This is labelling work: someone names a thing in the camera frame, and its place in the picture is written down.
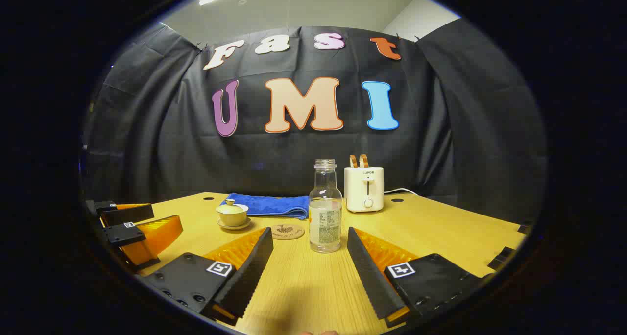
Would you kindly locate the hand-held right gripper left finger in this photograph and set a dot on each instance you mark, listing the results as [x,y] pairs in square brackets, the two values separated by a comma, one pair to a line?
[250,276]

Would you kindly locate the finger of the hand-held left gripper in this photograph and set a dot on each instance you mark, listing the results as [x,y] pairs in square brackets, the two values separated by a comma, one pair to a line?
[156,237]
[130,215]

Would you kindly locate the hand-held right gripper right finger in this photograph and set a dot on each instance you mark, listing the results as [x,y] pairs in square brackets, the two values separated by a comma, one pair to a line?
[370,276]

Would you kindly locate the round cork coaster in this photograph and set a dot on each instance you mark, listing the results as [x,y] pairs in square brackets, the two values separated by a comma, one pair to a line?
[286,233]

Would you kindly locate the beige ceramic teacup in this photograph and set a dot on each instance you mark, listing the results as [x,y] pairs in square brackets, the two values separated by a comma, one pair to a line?
[233,219]

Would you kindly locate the clear glass water bottle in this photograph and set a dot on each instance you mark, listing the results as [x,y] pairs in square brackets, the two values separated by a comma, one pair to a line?
[325,227]

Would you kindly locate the beige ceramic saucer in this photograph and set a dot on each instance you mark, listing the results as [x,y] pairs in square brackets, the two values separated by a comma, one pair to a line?
[234,227]

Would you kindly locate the blue folded towel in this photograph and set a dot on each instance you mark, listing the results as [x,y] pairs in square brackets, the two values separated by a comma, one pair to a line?
[269,205]

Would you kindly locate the cream white toaster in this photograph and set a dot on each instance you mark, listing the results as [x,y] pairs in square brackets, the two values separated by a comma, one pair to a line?
[355,198]

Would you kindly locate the toast bread slice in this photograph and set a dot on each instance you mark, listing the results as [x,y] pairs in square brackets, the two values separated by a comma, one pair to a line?
[353,161]
[364,160]

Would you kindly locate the black backdrop cloth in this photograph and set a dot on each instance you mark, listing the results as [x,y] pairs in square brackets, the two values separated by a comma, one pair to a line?
[294,154]

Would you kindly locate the black table clamp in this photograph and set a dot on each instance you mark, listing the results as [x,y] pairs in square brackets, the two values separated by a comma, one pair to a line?
[524,227]
[502,258]

